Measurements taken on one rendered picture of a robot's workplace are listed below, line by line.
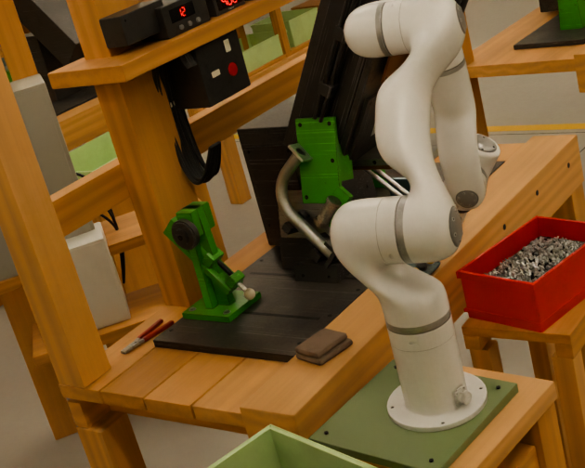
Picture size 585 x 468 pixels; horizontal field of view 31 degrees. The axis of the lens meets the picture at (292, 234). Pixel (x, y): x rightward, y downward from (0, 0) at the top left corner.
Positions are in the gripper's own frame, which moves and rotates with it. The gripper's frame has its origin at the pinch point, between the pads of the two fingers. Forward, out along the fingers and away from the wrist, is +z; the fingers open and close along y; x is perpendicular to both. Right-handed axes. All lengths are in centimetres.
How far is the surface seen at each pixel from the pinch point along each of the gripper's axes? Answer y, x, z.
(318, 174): 1.9, 34.1, 0.9
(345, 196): 0.2, 24.7, 0.7
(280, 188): -2.0, 40.5, 7.8
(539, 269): 7.8, -22.6, -6.0
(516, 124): 354, 69, 164
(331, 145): 3.7, 34.1, -7.1
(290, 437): -75, -9, -7
